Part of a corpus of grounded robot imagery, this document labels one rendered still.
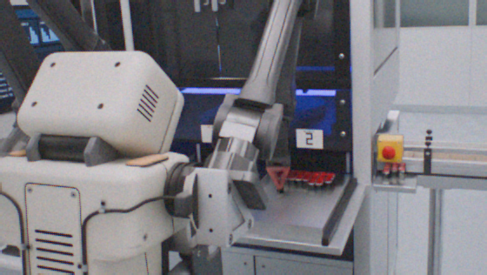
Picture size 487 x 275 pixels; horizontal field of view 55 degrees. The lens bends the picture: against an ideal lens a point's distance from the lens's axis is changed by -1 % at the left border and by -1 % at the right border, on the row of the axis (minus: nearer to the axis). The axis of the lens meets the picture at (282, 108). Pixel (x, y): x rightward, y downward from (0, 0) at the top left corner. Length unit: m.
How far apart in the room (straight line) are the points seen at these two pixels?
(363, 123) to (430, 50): 4.61
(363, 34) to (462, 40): 4.64
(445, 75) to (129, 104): 5.52
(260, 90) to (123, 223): 0.31
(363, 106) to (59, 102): 0.92
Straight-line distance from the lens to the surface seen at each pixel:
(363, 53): 1.41
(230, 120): 0.78
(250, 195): 0.71
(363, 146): 1.48
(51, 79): 0.82
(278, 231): 1.21
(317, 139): 1.50
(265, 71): 0.83
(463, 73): 6.07
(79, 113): 0.74
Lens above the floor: 1.45
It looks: 13 degrees down
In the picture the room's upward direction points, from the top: 3 degrees counter-clockwise
